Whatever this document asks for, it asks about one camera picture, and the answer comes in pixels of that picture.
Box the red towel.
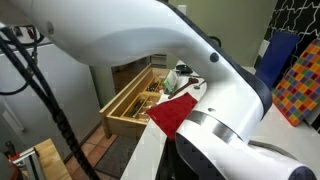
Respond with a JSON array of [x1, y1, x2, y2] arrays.
[[145, 92, 199, 141]]

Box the wooden kitchen drawer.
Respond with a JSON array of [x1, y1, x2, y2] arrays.
[[99, 63, 172, 140]]

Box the green sponge clear container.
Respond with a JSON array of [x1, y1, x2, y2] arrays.
[[162, 69, 182, 95]]

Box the wooden cutlery organizer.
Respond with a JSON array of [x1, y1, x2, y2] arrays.
[[120, 67, 172, 124]]

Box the metal vent grille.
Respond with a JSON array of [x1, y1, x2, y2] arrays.
[[150, 54, 168, 69]]

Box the black round dish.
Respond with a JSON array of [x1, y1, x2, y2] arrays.
[[175, 64, 194, 75]]

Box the small metal spoon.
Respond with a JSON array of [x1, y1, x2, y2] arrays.
[[193, 79, 208, 90]]

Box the dark patterned floor rug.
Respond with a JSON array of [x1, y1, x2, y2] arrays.
[[94, 134, 139, 180]]

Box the blue rectangular container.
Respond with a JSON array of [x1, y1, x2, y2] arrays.
[[254, 31, 302, 90]]

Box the colourful checkered cutting board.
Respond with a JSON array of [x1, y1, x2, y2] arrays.
[[271, 39, 320, 128]]

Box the aluminium extrusion bar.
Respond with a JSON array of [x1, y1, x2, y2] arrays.
[[11, 146, 46, 180]]

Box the red black clamp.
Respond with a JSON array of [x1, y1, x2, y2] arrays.
[[4, 140, 21, 161]]

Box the white light switch plate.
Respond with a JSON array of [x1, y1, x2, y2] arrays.
[[177, 4, 188, 15]]

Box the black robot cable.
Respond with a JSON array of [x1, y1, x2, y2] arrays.
[[0, 24, 102, 180]]

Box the white wall outlet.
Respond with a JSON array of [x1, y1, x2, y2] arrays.
[[258, 39, 271, 58]]

